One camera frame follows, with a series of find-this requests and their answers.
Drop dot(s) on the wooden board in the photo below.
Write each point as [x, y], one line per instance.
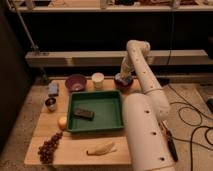
[72, 147]

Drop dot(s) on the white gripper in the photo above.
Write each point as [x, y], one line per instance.
[126, 69]

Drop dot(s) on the purple bowl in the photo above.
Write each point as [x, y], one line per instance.
[76, 83]

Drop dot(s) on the black marker on floor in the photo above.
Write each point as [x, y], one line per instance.
[170, 142]

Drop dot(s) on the red bowl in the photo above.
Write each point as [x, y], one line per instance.
[123, 83]

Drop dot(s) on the small dark cup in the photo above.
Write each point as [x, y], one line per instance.
[50, 103]

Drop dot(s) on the upper shelf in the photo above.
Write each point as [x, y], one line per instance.
[109, 6]

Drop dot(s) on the green plastic tray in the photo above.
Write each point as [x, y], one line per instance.
[107, 109]

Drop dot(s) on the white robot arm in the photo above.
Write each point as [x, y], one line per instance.
[142, 113]

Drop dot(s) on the dark brown sponge block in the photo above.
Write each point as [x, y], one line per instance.
[82, 113]

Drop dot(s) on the white cup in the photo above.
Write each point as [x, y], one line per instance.
[98, 79]

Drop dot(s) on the bunch of red grapes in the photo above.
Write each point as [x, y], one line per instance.
[46, 151]

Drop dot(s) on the metal shelf rail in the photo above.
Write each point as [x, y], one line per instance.
[114, 58]

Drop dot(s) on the yellow onion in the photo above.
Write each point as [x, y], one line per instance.
[62, 123]

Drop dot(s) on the yellow banana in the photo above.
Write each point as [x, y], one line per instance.
[102, 149]

